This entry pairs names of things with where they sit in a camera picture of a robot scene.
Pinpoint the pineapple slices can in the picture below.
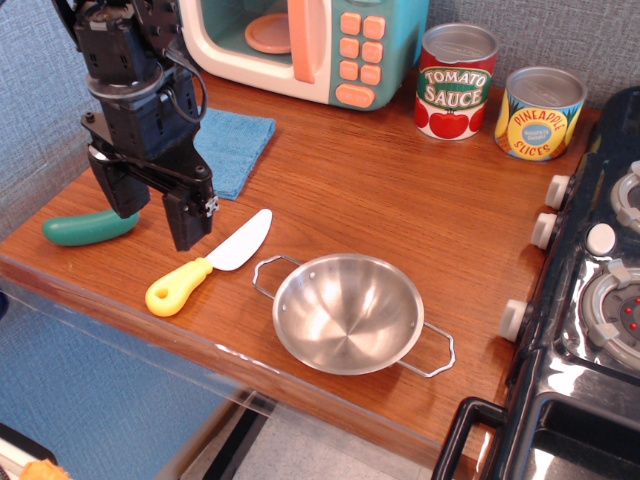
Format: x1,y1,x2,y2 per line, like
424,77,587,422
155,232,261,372
494,66,587,162

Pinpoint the steel colander bowl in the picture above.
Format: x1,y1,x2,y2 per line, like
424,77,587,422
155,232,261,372
252,253,456,378

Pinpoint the yellow handled toy knife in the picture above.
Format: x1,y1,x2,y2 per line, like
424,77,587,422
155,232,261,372
145,209,273,317

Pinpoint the orange plush object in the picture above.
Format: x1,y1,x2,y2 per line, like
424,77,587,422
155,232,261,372
19,459,71,480

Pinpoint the toy microwave oven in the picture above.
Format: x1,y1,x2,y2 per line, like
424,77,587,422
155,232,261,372
180,0,429,111

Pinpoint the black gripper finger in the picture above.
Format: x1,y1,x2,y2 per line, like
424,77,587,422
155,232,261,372
163,190,213,251
88,148,150,219

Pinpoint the black toy stove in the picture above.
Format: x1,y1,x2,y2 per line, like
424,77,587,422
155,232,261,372
433,87,639,479

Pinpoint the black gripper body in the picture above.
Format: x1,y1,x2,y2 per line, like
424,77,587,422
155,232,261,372
82,64,217,213

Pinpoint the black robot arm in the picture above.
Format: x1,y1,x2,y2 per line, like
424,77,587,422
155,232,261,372
54,1,218,251

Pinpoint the green toy cucumber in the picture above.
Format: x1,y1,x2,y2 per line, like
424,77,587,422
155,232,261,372
42,209,140,247

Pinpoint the tomato sauce can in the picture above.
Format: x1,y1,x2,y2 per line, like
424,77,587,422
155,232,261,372
414,23,498,141

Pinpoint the blue towel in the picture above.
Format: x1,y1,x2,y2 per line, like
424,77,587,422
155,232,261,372
194,109,276,201

